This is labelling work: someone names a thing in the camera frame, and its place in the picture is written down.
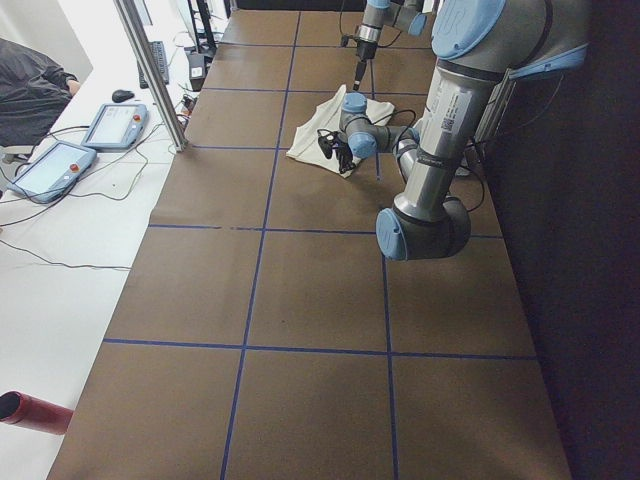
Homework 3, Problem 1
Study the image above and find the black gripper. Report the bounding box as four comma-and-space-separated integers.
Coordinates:
333, 145, 356, 174
352, 39, 376, 91

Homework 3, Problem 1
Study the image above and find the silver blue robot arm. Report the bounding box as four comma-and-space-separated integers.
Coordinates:
353, 0, 427, 91
339, 1, 592, 261

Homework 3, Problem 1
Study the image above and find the black box with label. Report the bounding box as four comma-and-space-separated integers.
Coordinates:
187, 51, 207, 92

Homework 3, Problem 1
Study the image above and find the black keyboard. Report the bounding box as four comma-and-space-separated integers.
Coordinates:
136, 40, 171, 90

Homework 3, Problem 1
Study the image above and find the far blue teach pendant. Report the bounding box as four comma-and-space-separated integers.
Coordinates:
81, 103, 148, 151

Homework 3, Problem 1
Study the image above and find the blue teach pendant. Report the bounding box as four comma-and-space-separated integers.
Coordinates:
81, 103, 148, 151
7, 141, 97, 204

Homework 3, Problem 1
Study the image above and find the black computer mouse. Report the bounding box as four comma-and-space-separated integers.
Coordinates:
111, 89, 135, 103

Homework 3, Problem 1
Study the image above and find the near blue teach pendant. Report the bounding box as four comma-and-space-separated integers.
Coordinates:
7, 141, 97, 204

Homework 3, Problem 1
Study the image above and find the black jacket on chair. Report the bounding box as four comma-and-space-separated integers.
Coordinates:
1, 39, 81, 147

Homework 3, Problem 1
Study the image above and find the red cylinder tube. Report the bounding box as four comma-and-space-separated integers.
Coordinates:
1, 391, 74, 435

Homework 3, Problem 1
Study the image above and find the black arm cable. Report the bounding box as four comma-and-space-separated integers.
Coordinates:
389, 107, 486, 216
338, 0, 391, 49

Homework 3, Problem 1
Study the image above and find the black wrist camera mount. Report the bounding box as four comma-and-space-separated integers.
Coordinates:
317, 129, 344, 159

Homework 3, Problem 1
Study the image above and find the aluminium frame post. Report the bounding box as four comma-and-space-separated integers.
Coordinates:
114, 0, 187, 152

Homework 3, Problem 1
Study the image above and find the black pendant cable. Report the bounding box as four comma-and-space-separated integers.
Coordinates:
0, 124, 151, 272

